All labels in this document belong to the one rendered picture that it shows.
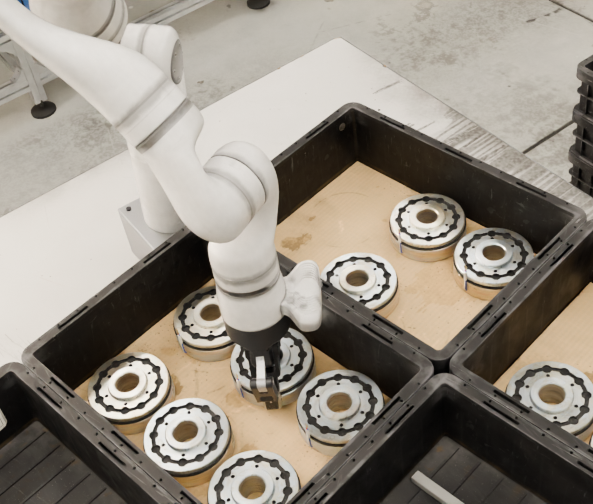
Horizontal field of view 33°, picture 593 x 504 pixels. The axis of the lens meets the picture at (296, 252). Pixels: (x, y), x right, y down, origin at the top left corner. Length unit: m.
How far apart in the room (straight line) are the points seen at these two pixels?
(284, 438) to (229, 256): 0.28
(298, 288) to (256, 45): 2.25
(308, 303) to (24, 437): 0.42
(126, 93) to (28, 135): 2.22
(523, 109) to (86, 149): 1.28
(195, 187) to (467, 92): 2.11
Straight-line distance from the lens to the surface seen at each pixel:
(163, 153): 0.93
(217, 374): 1.25
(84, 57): 0.93
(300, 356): 1.21
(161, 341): 1.30
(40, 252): 1.67
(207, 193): 0.92
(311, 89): 1.86
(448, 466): 1.15
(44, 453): 1.25
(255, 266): 1.00
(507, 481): 1.14
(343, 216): 1.41
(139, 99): 0.92
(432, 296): 1.29
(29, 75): 3.12
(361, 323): 1.14
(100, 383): 1.24
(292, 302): 1.06
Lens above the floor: 1.81
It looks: 46 degrees down
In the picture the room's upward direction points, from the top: 10 degrees counter-clockwise
